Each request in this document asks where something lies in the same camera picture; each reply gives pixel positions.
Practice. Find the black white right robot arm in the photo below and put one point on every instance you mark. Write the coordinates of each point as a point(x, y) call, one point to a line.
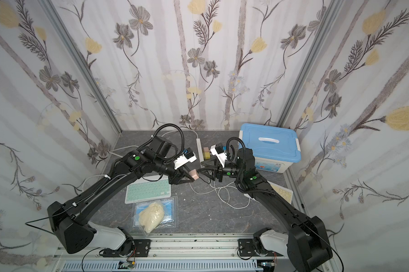
point(305, 242)

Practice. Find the near green white keyboard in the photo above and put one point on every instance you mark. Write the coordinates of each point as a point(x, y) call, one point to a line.
point(148, 189)

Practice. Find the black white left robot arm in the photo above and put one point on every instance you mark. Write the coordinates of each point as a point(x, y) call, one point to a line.
point(71, 222)

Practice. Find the blue lid storage box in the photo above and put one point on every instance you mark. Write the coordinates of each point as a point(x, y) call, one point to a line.
point(275, 149)

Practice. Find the bag of blue masks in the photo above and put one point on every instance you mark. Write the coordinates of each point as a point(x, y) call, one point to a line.
point(170, 219)

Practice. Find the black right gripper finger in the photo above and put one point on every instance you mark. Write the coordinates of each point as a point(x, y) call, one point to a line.
point(212, 175)
point(211, 168)

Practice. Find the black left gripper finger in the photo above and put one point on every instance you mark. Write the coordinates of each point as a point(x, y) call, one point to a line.
point(180, 180)
point(182, 174)

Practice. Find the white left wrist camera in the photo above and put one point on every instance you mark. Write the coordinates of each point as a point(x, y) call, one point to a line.
point(188, 156)

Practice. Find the white cable yellow keyboard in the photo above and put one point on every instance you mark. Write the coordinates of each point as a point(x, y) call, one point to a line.
point(223, 193)

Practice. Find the cream cloth bundle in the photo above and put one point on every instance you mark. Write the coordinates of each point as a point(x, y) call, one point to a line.
point(151, 216)

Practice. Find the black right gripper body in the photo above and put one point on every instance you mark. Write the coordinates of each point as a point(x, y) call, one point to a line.
point(218, 171)

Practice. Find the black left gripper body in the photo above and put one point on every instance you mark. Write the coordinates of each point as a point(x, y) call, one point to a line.
point(176, 175)

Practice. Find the white power strip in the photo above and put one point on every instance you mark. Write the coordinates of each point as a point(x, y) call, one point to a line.
point(200, 150)

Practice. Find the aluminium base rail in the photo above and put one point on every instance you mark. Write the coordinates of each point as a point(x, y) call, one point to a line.
point(218, 252)

